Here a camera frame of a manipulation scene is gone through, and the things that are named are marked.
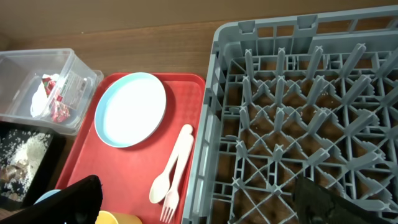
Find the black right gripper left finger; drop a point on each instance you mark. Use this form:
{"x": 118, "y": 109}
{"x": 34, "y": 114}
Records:
{"x": 79, "y": 203}

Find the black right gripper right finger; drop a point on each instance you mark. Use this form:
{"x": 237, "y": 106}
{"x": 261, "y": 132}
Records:
{"x": 316, "y": 204}

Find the yellow plastic cup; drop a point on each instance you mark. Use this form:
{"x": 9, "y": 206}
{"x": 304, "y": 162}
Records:
{"x": 105, "y": 217}

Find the brown food scraps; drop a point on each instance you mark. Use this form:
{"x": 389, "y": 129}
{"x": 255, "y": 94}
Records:
{"x": 15, "y": 180}

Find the white rice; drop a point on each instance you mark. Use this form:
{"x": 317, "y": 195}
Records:
{"x": 32, "y": 150}

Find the red strawberry snack wrapper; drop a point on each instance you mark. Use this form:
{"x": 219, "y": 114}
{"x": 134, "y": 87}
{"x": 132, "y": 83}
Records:
{"x": 58, "y": 110}

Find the white napkin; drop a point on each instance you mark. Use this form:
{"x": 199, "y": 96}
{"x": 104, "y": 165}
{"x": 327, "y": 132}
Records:
{"x": 40, "y": 97}

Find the black waste tray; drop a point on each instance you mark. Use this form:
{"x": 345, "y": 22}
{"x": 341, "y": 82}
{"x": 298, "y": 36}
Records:
{"x": 9, "y": 132}

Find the grey dishwasher rack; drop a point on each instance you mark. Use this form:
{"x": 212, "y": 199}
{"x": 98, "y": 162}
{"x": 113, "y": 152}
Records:
{"x": 312, "y": 95}

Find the clear plastic waste bin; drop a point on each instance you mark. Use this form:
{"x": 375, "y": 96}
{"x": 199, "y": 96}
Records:
{"x": 21, "y": 73}

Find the light blue bowl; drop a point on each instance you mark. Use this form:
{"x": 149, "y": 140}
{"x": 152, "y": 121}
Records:
{"x": 47, "y": 195}

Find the red serving tray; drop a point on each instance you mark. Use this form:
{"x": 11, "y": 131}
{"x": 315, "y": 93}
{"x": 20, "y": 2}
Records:
{"x": 126, "y": 174}

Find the white plastic spoon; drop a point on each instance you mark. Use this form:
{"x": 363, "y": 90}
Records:
{"x": 161, "y": 184}

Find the light blue plate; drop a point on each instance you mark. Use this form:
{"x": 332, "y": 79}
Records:
{"x": 130, "y": 110}

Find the pink plastic fork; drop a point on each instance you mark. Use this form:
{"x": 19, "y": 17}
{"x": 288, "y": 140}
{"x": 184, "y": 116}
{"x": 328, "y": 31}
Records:
{"x": 172, "y": 198}

